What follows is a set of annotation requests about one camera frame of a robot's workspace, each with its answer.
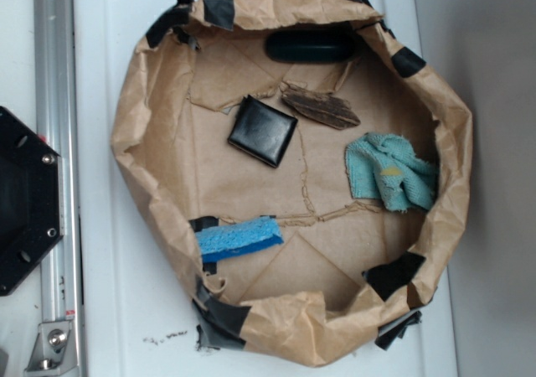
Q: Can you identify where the brown bark piece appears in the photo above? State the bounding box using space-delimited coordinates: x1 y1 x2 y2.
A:
281 84 361 130

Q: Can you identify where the aluminium extrusion rail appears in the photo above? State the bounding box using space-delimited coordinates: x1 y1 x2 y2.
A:
34 0 87 376

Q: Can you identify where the blue sponge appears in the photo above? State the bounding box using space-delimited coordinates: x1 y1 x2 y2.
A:
189 216 284 263

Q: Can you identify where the light blue cloth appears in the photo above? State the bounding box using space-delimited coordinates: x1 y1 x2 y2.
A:
345 132 439 212

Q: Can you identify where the black square wallet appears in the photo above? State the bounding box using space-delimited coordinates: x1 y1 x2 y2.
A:
228 96 298 168

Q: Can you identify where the dark green oval case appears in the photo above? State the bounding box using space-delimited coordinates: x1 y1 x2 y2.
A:
265 29 356 64

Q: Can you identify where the brown paper bin liner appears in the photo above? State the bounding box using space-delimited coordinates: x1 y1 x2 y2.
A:
111 0 473 367

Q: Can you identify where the metal corner bracket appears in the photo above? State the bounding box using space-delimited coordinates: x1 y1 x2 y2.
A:
23 321 77 376

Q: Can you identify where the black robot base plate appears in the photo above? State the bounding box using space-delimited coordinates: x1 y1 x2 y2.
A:
0 107 62 297

